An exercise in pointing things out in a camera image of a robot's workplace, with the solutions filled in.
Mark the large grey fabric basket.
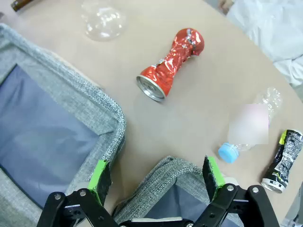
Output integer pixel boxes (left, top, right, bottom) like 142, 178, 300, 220
0, 23, 126, 227

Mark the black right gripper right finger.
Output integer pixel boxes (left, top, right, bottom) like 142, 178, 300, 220
193, 156, 281, 227

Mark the crushed black energy drink can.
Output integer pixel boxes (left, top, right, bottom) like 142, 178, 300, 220
261, 129, 303, 194

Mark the crushed red soda can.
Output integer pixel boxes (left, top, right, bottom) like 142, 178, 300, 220
136, 28, 205, 103

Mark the small grey fabric basket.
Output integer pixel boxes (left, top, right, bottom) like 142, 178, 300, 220
113, 156, 240, 227

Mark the brown glass bottle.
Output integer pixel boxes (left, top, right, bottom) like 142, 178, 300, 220
10, 0, 31, 12

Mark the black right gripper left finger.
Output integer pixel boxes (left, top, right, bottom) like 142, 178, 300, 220
36, 159, 119, 227

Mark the clear bottle with blue cap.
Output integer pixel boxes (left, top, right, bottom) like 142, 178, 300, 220
218, 87, 283, 164

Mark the person in white coat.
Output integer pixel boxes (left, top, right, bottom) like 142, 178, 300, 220
218, 0, 303, 88

